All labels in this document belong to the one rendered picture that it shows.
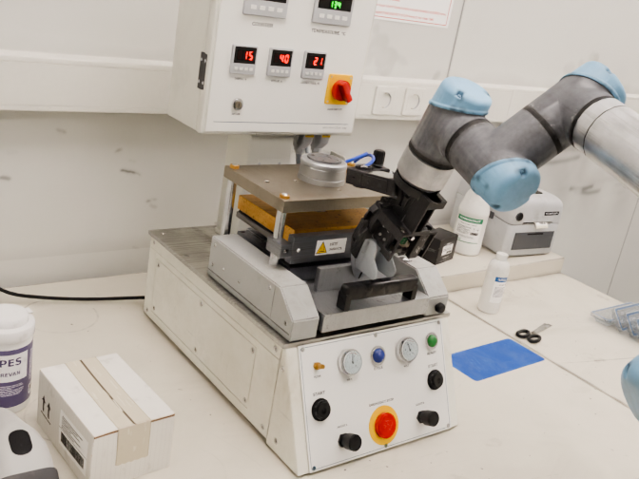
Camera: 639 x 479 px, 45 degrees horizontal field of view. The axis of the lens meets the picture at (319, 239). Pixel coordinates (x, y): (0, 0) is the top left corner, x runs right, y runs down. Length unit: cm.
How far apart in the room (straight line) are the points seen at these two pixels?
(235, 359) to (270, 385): 10
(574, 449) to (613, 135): 65
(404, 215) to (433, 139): 13
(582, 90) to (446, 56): 113
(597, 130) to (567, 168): 175
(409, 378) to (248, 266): 32
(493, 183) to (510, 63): 137
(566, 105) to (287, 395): 55
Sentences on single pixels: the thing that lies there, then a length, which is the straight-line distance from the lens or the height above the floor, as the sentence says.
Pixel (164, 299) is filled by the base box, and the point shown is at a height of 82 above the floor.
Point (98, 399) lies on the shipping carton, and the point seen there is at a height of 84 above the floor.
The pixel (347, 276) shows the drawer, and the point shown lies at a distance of 123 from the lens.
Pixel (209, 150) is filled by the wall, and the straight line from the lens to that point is 173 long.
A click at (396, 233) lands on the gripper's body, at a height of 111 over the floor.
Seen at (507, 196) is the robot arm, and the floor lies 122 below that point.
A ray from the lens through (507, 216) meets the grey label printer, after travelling 209.
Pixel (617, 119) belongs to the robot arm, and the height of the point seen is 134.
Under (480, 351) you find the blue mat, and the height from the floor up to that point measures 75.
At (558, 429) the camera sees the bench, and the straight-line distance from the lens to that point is 147.
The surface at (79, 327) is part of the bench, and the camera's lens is 149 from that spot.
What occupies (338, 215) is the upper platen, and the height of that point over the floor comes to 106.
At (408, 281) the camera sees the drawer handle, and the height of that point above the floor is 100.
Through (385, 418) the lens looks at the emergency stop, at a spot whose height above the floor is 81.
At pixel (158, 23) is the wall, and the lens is 161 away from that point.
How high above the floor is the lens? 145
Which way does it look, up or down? 20 degrees down
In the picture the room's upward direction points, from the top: 10 degrees clockwise
